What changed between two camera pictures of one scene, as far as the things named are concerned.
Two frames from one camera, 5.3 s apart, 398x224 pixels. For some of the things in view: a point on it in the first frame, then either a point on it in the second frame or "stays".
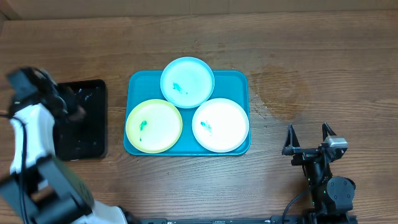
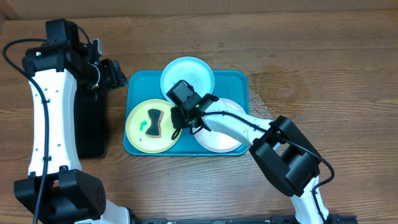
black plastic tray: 85,137 stays
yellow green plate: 153,126 stays
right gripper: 290,148 to 181,116
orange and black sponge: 79,116 to 155,129
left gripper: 73,102 to 112,75
